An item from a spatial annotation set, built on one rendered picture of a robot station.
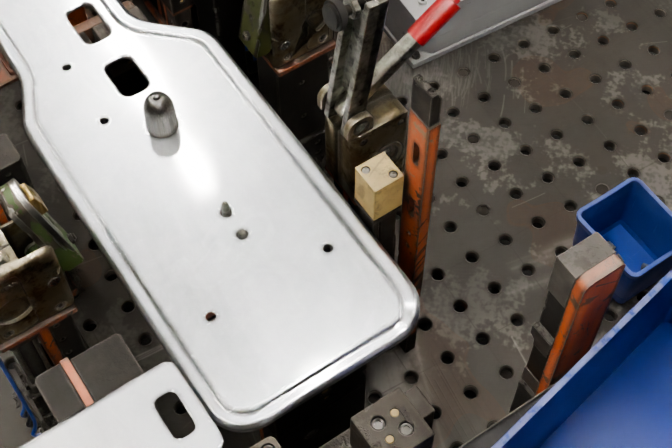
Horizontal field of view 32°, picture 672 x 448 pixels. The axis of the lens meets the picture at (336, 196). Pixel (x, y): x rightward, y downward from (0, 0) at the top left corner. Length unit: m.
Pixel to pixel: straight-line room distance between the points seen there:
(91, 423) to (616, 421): 0.45
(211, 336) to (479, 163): 0.58
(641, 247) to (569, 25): 0.37
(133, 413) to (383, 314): 0.24
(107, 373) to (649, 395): 0.48
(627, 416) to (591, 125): 0.64
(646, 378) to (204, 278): 0.41
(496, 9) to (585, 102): 0.18
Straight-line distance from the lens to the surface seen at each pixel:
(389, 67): 1.11
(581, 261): 0.90
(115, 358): 1.11
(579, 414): 1.03
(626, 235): 1.51
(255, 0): 1.23
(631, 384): 1.05
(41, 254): 1.10
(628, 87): 1.65
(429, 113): 0.99
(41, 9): 1.33
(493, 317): 1.43
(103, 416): 1.07
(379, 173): 1.08
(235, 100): 1.22
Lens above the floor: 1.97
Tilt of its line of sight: 58 degrees down
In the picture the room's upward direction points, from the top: 1 degrees counter-clockwise
